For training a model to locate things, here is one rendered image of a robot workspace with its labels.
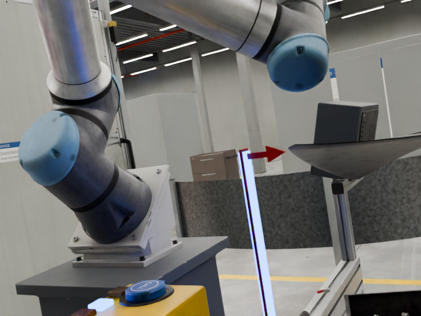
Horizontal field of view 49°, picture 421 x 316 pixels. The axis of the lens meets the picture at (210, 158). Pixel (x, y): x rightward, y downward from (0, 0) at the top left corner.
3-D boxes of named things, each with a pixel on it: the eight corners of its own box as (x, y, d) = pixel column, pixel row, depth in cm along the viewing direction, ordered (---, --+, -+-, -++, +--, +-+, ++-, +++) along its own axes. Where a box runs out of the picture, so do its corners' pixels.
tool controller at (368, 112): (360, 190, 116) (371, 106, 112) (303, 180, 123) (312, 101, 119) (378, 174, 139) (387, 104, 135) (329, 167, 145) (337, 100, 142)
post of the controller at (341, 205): (354, 261, 113) (343, 181, 112) (342, 261, 115) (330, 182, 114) (357, 257, 116) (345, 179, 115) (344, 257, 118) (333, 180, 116)
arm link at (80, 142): (54, 214, 85) (-2, 171, 77) (74, 158, 94) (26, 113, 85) (106, 201, 80) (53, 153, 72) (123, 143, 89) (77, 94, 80)
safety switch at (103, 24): (112, 60, 260) (105, 18, 259) (106, 62, 262) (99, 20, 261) (123, 61, 268) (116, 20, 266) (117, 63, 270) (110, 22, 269)
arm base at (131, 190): (79, 249, 91) (44, 223, 85) (99, 187, 101) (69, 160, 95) (143, 237, 85) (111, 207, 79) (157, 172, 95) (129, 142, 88)
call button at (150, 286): (151, 310, 44) (148, 291, 44) (119, 308, 46) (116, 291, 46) (175, 293, 47) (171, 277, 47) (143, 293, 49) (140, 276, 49)
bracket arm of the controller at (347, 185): (344, 194, 112) (343, 182, 112) (332, 195, 114) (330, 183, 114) (363, 178, 133) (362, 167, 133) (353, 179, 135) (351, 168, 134)
